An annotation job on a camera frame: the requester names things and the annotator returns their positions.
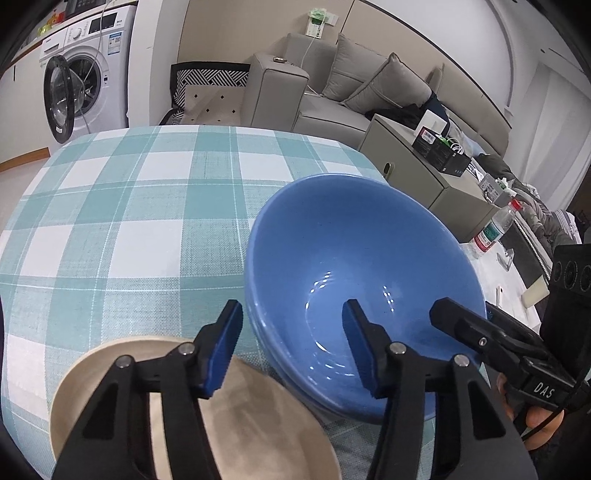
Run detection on cream diamond-dotted cushion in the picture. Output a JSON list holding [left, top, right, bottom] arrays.
[[178, 83, 245, 121]]

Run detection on wall socket with green charger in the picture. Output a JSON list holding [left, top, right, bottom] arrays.
[[305, 7, 339, 40]]

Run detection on clear water bottle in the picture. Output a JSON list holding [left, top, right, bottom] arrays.
[[468, 199, 522, 256]]

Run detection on black pressure cooker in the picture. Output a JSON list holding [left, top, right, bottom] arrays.
[[65, 0, 114, 14]]

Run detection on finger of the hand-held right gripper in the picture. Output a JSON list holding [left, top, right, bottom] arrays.
[[485, 302, 544, 345], [429, 298, 550, 378]]

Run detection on cream plate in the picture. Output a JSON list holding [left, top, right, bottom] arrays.
[[48, 337, 342, 480]]

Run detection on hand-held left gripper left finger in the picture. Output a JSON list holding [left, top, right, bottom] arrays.
[[52, 299, 244, 480]]

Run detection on white kitchen cabinet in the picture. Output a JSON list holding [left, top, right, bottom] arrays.
[[0, 55, 51, 172]]

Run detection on black box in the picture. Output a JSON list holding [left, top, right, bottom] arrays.
[[412, 129, 472, 177]]

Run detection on grey sofa cushion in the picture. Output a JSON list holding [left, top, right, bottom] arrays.
[[322, 33, 391, 103], [345, 52, 432, 110]]

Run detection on dark clothing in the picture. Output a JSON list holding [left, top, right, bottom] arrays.
[[365, 92, 446, 123]]

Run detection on small white green box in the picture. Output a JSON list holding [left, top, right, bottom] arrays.
[[480, 173, 513, 204]]

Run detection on teal checkered tablecloth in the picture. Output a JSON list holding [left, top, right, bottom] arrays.
[[0, 124, 467, 480]]

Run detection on grey side cabinet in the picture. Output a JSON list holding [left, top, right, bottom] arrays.
[[358, 113, 502, 243]]

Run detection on grey blanket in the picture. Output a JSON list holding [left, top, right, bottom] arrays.
[[475, 152, 583, 250]]

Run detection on black white striped cushion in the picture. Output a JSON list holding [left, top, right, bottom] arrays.
[[159, 62, 252, 126]]

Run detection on person's right hand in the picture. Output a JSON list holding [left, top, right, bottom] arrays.
[[498, 371, 566, 450]]

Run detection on white washing machine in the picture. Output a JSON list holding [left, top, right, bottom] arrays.
[[39, 4, 139, 145]]

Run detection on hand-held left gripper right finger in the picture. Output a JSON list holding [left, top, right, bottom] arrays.
[[342, 298, 539, 480]]

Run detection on grey sofa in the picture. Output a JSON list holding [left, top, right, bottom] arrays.
[[240, 32, 513, 153]]

